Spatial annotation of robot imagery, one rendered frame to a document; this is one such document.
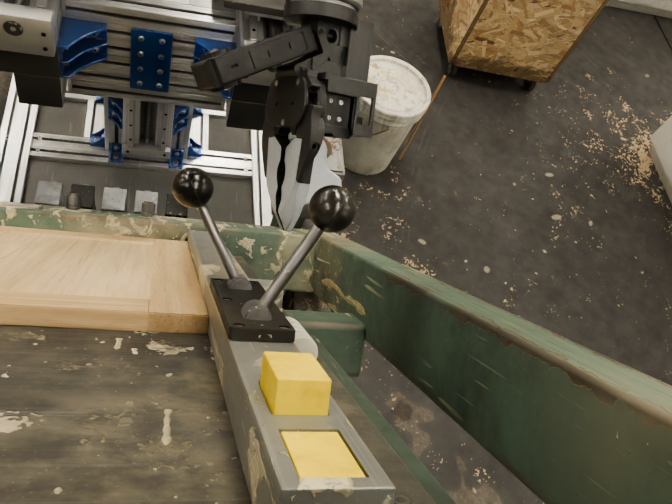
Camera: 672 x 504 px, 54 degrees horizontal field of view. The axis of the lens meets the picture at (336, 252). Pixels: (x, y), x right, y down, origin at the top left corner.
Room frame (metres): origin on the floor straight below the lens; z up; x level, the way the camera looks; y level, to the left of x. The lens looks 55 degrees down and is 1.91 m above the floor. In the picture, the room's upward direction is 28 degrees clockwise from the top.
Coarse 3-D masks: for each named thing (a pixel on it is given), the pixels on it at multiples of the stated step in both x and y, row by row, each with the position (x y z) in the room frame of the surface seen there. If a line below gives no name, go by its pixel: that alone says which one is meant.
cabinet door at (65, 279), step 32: (0, 256) 0.32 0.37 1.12; (32, 256) 0.34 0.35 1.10; (64, 256) 0.37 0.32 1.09; (96, 256) 0.40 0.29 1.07; (128, 256) 0.43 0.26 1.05; (160, 256) 0.46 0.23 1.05; (0, 288) 0.23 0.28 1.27; (32, 288) 0.24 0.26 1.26; (64, 288) 0.26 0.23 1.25; (96, 288) 0.28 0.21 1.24; (128, 288) 0.30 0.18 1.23; (160, 288) 0.32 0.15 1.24; (192, 288) 0.34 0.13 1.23; (0, 320) 0.18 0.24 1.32; (32, 320) 0.19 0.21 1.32; (64, 320) 0.21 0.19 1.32; (96, 320) 0.22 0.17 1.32; (128, 320) 0.24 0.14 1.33; (160, 320) 0.25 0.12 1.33; (192, 320) 0.26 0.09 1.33
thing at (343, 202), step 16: (320, 192) 0.32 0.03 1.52; (336, 192) 0.33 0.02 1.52; (320, 208) 0.31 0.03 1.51; (336, 208) 0.32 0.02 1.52; (352, 208) 0.33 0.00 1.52; (320, 224) 0.31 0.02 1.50; (336, 224) 0.31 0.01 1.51; (304, 240) 0.30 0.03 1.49; (304, 256) 0.29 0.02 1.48; (288, 272) 0.27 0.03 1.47; (272, 288) 0.26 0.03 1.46; (256, 304) 0.24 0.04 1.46
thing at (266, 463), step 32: (192, 256) 0.49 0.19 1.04; (224, 352) 0.20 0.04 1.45; (256, 352) 0.19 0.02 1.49; (224, 384) 0.17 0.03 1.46; (256, 384) 0.15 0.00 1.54; (256, 416) 0.12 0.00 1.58; (288, 416) 0.13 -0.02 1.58; (320, 416) 0.14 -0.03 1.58; (256, 448) 0.10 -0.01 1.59; (352, 448) 0.12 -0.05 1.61; (256, 480) 0.09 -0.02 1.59; (288, 480) 0.08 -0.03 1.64; (320, 480) 0.09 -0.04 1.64; (352, 480) 0.09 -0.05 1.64; (384, 480) 0.10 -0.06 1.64
